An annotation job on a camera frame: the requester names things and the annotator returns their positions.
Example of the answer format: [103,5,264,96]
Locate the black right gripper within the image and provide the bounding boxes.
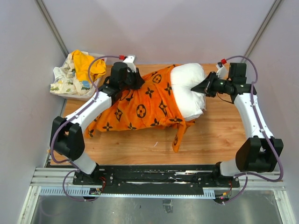
[192,71,233,98]

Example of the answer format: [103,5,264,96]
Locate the white pillow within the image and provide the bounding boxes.
[170,63,206,121]

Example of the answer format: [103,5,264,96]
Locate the orange flower-pattern pillowcase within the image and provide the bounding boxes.
[84,64,195,152]

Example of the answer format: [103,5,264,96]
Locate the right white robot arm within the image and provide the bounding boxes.
[191,59,284,187]

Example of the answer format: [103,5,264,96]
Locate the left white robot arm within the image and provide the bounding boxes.
[50,57,144,185]

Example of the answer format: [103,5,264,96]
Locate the yellow cloth in basket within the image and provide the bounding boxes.
[71,50,107,82]

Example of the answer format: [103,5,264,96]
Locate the white plastic basket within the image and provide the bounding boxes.
[52,52,108,101]

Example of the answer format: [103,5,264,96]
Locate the white printed cloth in basket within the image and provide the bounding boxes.
[49,53,95,96]

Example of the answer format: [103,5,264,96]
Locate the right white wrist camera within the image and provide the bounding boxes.
[216,65,228,79]

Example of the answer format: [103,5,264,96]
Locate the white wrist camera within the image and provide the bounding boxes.
[216,65,228,79]
[122,55,136,73]

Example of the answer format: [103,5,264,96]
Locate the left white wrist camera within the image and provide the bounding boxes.
[122,55,136,73]

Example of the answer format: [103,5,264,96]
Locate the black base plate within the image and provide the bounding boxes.
[72,165,240,196]

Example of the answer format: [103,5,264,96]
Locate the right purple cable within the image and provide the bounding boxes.
[219,55,285,206]

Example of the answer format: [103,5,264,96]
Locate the purple cable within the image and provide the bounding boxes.
[49,54,125,203]
[219,55,285,206]

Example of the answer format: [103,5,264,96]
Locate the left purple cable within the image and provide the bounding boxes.
[49,54,125,203]

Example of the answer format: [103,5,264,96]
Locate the aluminium rail frame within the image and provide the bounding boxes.
[18,165,295,224]

